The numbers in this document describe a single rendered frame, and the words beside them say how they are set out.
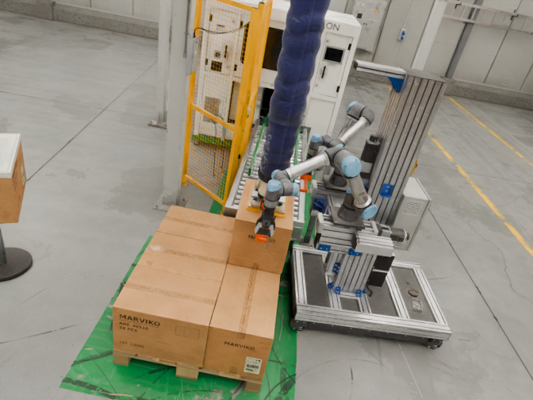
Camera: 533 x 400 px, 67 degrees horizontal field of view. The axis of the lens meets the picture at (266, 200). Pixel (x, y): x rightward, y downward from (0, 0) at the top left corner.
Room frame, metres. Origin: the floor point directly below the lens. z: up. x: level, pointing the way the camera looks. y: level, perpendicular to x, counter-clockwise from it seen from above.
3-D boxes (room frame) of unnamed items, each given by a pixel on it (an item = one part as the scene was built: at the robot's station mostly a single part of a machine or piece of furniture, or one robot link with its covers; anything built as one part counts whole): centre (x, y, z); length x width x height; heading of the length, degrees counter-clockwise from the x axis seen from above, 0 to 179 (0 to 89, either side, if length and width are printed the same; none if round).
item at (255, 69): (4.72, 0.42, 1.05); 1.17 x 0.10 x 2.10; 0
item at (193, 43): (3.69, 0.91, 1.62); 0.20 x 0.05 x 0.30; 0
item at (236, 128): (3.95, 0.72, 1.05); 0.87 x 0.10 x 2.10; 52
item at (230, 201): (4.12, 0.32, 0.50); 2.31 x 0.05 x 0.19; 0
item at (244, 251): (2.59, -0.01, 0.75); 0.60 x 0.40 x 0.40; 1
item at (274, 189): (2.01, -0.03, 1.38); 0.09 x 0.08 x 0.11; 119
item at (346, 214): (2.47, -0.58, 1.09); 0.15 x 0.15 x 0.10
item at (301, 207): (4.12, -0.33, 0.50); 2.31 x 0.05 x 0.19; 0
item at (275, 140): (2.59, -0.01, 1.68); 0.22 x 0.22 x 1.04
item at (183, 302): (2.29, 0.29, 0.34); 1.20 x 1.00 x 0.40; 0
